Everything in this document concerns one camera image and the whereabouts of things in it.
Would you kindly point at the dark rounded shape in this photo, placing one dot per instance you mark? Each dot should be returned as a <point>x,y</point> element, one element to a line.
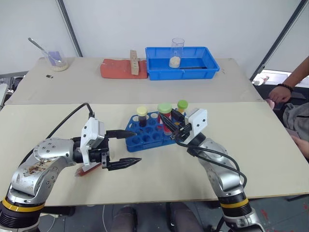
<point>124,218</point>

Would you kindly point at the red loose test tube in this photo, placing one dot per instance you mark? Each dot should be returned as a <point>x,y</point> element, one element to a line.
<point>83,172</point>

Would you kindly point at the purple plastic piece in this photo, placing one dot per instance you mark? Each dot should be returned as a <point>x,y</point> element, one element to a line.
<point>54,56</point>

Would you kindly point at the small black clip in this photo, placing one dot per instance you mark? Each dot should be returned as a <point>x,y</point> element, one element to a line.
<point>50,76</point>

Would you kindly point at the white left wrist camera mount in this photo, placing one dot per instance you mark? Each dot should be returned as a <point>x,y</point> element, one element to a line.
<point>90,131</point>

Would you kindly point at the red folded cloth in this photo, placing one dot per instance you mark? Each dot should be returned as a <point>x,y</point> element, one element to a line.
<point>116,68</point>

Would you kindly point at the yellow-capped dark liquid tube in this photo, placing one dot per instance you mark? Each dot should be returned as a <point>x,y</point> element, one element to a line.
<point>142,111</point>

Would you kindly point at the grey metal pole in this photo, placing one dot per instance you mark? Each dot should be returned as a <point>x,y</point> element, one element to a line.
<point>277,42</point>
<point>70,26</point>

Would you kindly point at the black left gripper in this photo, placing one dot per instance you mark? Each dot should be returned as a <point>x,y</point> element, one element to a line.
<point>99,155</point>

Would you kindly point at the lime-capped orange test tube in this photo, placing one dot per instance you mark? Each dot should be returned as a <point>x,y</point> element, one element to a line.
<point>182,104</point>

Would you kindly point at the blue test tube rack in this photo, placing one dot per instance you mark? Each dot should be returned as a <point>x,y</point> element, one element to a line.
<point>144,139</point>

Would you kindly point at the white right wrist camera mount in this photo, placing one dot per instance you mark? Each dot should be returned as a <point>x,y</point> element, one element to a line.
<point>199,120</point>

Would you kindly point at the bystander's hand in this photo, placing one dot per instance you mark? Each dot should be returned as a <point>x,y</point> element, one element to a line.
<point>280,94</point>

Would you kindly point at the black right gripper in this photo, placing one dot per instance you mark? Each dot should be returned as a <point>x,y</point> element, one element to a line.
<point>184,133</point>

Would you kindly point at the bystander's forearm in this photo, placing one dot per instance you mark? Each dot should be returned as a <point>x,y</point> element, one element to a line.
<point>299,72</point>

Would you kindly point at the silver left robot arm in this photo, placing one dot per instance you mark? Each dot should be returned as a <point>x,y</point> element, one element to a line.
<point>36,169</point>

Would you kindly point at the blue plastic bin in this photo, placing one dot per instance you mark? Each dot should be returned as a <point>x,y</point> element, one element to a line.
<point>157,70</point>

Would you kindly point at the bystander's grey clothing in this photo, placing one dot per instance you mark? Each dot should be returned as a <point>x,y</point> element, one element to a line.
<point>297,118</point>

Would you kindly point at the white and pink bottle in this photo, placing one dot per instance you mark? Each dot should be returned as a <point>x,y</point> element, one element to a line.
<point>260,80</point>

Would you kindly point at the bystander's bare knee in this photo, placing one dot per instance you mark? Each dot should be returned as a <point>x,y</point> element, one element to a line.
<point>303,147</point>

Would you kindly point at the grey metal rail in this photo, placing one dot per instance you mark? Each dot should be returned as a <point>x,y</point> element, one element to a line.
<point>13,75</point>

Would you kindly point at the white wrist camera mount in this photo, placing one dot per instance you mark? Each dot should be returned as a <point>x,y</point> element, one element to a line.
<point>90,131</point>
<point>199,120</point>

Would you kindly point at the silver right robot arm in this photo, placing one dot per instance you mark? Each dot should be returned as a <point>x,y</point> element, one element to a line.
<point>217,159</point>

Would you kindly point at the glass beaker with powder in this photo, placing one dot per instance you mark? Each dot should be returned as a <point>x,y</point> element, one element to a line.
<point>59,64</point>

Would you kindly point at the wooden block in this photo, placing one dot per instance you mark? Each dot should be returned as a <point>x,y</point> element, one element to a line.
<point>134,65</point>

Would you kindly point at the tall glass cylinder with powder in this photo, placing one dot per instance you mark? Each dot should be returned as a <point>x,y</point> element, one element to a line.
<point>175,61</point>

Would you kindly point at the green-capped red test tube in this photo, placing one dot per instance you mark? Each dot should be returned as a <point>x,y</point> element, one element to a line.
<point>164,107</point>

